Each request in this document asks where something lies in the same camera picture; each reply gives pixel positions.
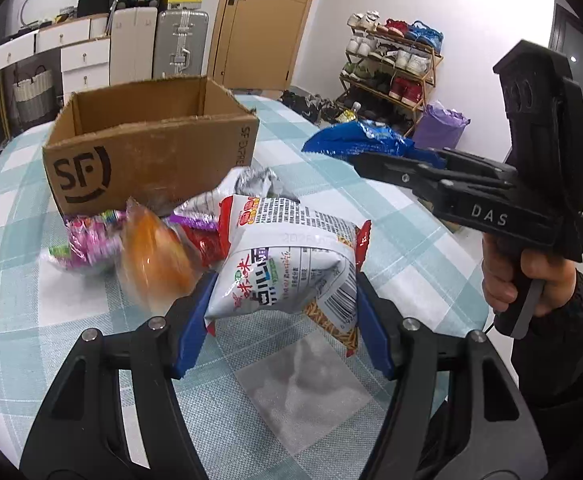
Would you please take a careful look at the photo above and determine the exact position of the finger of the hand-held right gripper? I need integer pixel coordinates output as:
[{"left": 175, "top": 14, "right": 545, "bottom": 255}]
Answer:
[
  {"left": 421, "top": 147, "right": 518, "bottom": 186},
  {"left": 354, "top": 151, "right": 452, "bottom": 198}
]

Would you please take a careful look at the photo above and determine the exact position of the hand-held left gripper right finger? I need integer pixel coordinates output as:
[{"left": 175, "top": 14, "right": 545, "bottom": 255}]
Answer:
[{"left": 355, "top": 271, "right": 541, "bottom": 480}]

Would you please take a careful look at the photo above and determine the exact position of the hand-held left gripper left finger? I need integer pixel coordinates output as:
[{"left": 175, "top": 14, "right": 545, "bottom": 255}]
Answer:
[{"left": 19, "top": 275, "right": 218, "bottom": 480}]

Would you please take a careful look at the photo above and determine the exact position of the blue snack packet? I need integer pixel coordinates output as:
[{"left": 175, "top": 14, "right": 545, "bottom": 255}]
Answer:
[{"left": 301, "top": 120, "right": 447, "bottom": 168}]

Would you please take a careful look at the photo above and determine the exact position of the white red snack packet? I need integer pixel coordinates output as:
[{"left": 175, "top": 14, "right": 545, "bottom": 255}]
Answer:
[{"left": 204, "top": 195, "right": 373, "bottom": 358}]

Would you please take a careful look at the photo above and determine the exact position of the brown cardboard box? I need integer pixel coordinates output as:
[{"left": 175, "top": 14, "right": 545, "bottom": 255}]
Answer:
[{"left": 42, "top": 74, "right": 261, "bottom": 218}]

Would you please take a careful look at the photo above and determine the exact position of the person's right forearm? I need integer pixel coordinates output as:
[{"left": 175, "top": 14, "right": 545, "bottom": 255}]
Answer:
[{"left": 509, "top": 267, "right": 583, "bottom": 411}]

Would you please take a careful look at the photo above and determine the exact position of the person's right hand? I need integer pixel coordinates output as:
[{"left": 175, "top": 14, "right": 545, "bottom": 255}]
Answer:
[{"left": 481, "top": 235, "right": 579, "bottom": 318}]

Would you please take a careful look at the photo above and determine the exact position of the yellow bottle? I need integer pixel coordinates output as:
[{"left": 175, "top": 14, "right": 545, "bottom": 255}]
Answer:
[{"left": 334, "top": 102, "right": 362, "bottom": 123}]

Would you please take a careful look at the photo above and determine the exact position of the orange bread packet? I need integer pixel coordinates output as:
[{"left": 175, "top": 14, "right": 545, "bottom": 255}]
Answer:
[{"left": 116, "top": 197, "right": 197, "bottom": 311}]

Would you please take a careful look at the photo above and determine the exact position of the dark glass door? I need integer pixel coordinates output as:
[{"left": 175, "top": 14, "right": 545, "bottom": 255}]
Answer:
[{"left": 549, "top": 2, "right": 583, "bottom": 141}]

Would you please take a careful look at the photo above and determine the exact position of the pile of dark shoes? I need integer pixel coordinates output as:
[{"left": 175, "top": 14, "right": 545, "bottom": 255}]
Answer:
[{"left": 279, "top": 90, "right": 342, "bottom": 123}]

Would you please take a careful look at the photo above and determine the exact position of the shoe rack with shoes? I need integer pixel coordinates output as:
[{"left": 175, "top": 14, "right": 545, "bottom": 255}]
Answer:
[{"left": 346, "top": 10, "right": 445, "bottom": 131}]

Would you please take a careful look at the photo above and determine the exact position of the purple snack packet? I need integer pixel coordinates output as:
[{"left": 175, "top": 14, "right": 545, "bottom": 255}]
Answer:
[{"left": 46, "top": 209, "right": 132, "bottom": 273}]

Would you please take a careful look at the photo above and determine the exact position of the silver white snack packet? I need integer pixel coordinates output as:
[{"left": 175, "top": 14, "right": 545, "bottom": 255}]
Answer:
[{"left": 174, "top": 166, "right": 302, "bottom": 231}]

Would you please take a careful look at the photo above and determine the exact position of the wooden door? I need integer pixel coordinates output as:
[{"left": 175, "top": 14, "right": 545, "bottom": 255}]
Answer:
[{"left": 206, "top": 0, "right": 325, "bottom": 93}]

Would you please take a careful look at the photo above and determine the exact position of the silver suitcase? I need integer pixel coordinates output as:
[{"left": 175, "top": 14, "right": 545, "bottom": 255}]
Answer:
[{"left": 154, "top": 9, "right": 210, "bottom": 80}]

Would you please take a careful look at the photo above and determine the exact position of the woven basket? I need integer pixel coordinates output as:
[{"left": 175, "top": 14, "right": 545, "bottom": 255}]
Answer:
[{"left": 12, "top": 67, "right": 55, "bottom": 123}]

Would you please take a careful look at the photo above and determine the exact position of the white drawer desk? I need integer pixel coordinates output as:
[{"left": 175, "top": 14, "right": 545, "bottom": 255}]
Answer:
[{"left": 0, "top": 12, "right": 112, "bottom": 106}]

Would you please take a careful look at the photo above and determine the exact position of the beige suitcase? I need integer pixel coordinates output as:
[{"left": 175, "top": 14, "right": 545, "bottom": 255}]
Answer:
[{"left": 110, "top": 6, "right": 158, "bottom": 86}]

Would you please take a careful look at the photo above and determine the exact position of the black bag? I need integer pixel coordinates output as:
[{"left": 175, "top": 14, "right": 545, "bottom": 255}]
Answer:
[{"left": 76, "top": 0, "right": 115, "bottom": 18}]

